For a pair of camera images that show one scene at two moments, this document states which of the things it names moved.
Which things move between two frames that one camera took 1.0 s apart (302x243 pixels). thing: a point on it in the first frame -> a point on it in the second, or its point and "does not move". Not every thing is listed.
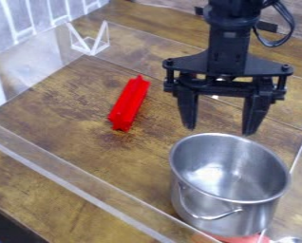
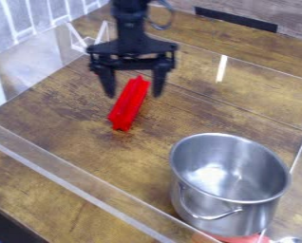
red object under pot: (257, 237) does not move
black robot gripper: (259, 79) -> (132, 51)
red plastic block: (128, 102) does not move
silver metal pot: (227, 181) does not move
